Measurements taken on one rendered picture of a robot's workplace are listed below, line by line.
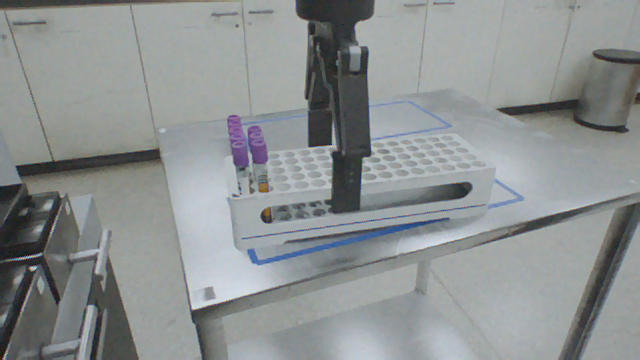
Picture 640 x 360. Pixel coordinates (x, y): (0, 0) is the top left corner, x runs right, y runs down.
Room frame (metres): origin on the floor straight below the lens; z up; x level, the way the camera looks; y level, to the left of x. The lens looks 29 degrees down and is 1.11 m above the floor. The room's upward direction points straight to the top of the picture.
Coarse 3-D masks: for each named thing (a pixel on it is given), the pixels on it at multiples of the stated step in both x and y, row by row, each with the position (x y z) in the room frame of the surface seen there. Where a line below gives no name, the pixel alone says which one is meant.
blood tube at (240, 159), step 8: (232, 144) 0.38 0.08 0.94; (240, 144) 0.39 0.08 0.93; (232, 152) 0.38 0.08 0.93; (240, 152) 0.38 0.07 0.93; (232, 160) 0.38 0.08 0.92; (240, 160) 0.38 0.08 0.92; (248, 160) 0.38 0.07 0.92; (240, 168) 0.38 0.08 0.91; (240, 176) 0.38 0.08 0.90; (248, 176) 0.38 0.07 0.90; (240, 184) 0.38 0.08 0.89; (248, 184) 0.38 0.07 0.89; (240, 192) 0.38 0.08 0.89; (248, 192) 0.38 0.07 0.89
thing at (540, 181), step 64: (192, 128) 0.70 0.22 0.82; (384, 128) 0.70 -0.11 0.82; (448, 128) 0.70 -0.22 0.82; (512, 128) 0.70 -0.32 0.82; (192, 192) 0.49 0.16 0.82; (512, 192) 0.49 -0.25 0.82; (576, 192) 0.49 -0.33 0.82; (192, 256) 0.36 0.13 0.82; (256, 256) 0.36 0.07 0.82; (320, 256) 0.36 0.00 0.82; (384, 256) 0.36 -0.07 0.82; (192, 320) 0.29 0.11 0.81; (320, 320) 0.79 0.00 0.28; (384, 320) 0.79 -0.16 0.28; (576, 320) 0.52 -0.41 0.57
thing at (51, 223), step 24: (48, 192) 0.49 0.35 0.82; (24, 216) 0.43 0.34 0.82; (48, 216) 0.44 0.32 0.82; (72, 216) 0.50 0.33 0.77; (24, 240) 0.39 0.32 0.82; (48, 240) 0.41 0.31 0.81; (72, 240) 0.47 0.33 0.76; (0, 264) 0.37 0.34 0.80; (48, 264) 0.38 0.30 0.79; (96, 264) 0.43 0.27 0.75
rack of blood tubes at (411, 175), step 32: (224, 160) 0.46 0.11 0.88; (288, 160) 0.46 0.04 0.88; (320, 160) 0.47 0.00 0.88; (384, 160) 0.46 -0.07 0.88; (416, 160) 0.46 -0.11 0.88; (448, 160) 0.46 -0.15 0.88; (480, 160) 0.46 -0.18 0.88; (256, 192) 0.38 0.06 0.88; (288, 192) 0.39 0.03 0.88; (320, 192) 0.39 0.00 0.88; (384, 192) 0.48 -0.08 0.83; (416, 192) 0.48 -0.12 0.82; (448, 192) 0.48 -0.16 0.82; (480, 192) 0.44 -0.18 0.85; (256, 224) 0.38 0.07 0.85; (288, 224) 0.38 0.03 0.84; (320, 224) 0.39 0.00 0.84; (352, 224) 0.40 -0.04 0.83; (384, 224) 0.41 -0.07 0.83
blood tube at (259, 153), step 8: (256, 144) 0.38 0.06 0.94; (264, 144) 0.38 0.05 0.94; (256, 152) 0.38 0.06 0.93; (264, 152) 0.38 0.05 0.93; (256, 160) 0.38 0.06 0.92; (264, 160) 0.38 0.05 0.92; (256, 168) 0.38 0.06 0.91; (264, 168) 0.38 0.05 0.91; (256, 176) 0.38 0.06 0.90; (264, 176) 0.38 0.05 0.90; (256, 184) 0.39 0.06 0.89; (264, 184) 0.38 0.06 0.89; (264, 192) 0.38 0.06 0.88; (264, 208) 0.38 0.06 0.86; (264, 216) 0.38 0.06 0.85; (272, 216) 0.39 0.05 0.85
